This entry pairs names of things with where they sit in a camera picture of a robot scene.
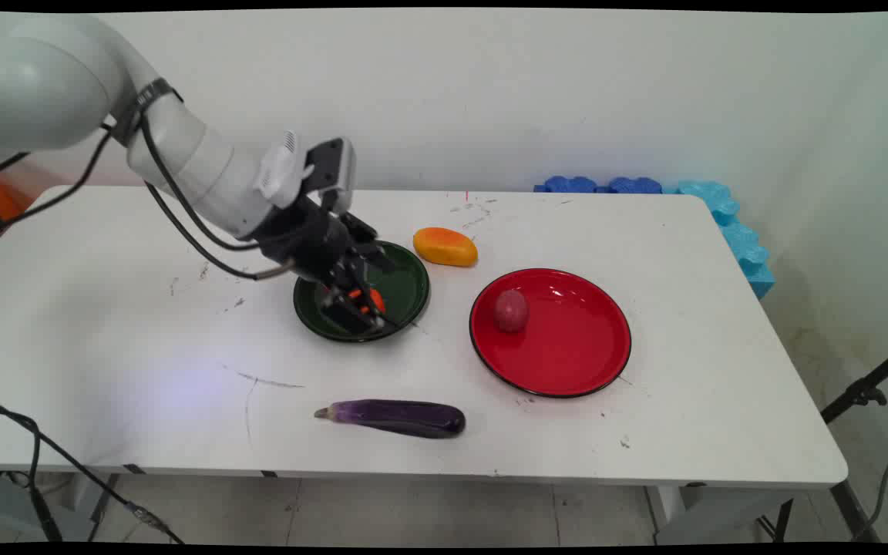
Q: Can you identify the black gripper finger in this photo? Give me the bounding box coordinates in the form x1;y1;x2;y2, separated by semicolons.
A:
341;213;399;272
319;282;385;338

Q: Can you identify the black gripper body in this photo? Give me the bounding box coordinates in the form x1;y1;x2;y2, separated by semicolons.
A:
247;197;368;288

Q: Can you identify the small orange toy fruit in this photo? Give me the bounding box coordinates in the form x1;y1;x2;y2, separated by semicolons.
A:
347;287;385;316

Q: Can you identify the dark green plate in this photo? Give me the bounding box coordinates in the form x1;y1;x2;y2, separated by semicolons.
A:
293;240;431;344

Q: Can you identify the orange yellow toy mango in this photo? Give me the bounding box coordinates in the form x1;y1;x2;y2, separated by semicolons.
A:
412;227;479;268

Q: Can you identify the purple toy eggplant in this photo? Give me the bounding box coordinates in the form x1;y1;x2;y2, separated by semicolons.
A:
314;399;466;440

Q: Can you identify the dark red toy ball fruit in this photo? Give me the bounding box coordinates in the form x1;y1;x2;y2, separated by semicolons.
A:
493;289;530;334

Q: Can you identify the dark blue foam mat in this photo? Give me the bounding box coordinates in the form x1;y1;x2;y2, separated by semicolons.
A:
604;177;664;195
534;176;600;194

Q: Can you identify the red plate with black rim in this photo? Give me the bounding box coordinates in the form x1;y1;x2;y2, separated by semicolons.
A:
469;267;633;399

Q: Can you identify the orange object behind table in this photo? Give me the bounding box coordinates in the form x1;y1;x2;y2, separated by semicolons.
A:
0;177;35;222

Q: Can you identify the light blue foam mat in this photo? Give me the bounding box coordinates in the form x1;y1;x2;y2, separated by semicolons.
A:
664;180;777;301

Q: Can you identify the black table leg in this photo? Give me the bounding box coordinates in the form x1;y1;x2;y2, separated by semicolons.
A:
756;497;796;544

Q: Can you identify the black tripod stand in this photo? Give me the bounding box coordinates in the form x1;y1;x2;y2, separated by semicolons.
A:
820;339;888;544

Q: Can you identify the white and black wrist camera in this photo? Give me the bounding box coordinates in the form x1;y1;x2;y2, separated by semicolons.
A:
254;129;357;215

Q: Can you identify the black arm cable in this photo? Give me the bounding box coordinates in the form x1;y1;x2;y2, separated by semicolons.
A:
0;116;295;281

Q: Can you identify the black arm strap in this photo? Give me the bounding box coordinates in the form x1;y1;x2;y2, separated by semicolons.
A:
113;77;184;147

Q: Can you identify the black floor cable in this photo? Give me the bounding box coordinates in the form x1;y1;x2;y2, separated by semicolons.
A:
0;388;185;545

